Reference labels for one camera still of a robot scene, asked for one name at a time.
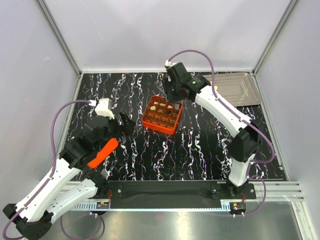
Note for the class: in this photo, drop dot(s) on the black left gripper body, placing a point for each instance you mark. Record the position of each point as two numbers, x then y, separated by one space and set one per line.
114 130

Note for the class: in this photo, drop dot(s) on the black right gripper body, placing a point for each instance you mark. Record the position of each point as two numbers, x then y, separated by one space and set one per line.
172 90

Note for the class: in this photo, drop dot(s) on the orange box lid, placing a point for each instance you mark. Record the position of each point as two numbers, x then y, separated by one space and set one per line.
108 149

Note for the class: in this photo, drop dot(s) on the orange chocolate box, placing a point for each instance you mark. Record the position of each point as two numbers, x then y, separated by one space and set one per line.
162 116

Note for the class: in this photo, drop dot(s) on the metal tongs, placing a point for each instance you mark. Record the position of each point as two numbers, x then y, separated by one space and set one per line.
163 93

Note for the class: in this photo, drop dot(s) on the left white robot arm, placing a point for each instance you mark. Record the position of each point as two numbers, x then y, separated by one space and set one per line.
72 179

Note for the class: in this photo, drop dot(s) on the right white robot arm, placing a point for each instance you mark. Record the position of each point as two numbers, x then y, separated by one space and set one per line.
245 140

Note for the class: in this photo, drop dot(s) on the silver metal tray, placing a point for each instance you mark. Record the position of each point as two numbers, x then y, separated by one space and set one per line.
238 89

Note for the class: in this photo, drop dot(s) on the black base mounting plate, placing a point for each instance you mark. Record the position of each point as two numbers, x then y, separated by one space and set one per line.
213 189

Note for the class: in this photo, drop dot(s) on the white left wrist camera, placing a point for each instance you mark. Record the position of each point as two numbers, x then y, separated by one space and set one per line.
104 108

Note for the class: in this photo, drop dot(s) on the aluminium frame rail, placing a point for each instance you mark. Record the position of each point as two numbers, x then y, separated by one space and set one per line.
58 35

